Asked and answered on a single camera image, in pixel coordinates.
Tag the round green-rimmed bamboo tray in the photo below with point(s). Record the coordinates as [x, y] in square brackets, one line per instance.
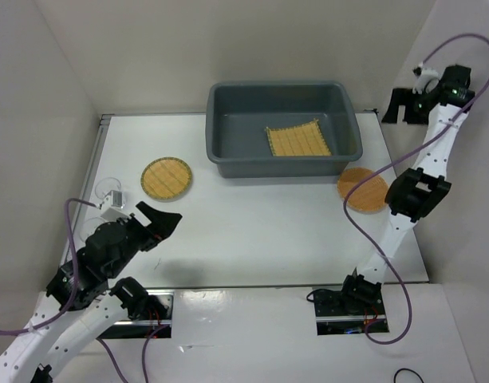
[166, 178]

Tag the square woven bamboo mat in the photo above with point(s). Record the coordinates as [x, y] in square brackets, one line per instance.
[300, 140]

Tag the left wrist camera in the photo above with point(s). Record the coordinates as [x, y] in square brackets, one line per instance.
[112, 206]

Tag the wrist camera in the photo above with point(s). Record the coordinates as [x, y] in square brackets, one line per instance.
[112, 206]
[426, 79]

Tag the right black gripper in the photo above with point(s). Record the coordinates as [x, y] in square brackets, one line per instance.
[400, 96]

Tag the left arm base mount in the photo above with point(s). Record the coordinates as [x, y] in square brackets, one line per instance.
[154, 318]

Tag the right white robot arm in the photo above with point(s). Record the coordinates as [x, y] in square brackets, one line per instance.
[440, 101]

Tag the clear glass cup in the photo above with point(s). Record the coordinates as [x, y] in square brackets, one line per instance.
[111, 188]
[89, 227]

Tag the grey plastic bin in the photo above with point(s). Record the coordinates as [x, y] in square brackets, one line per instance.
[241, 114]

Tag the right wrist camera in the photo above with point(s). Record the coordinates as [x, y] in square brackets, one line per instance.
[426, 79]

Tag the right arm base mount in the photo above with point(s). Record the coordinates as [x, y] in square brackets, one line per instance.
[337, 314]

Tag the round orange woven basket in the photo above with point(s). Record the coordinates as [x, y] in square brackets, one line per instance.
[368, 198]

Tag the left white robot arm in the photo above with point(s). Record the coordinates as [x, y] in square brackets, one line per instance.
[87, 296]

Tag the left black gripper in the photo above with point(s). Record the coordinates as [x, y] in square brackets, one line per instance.
[163, 224]

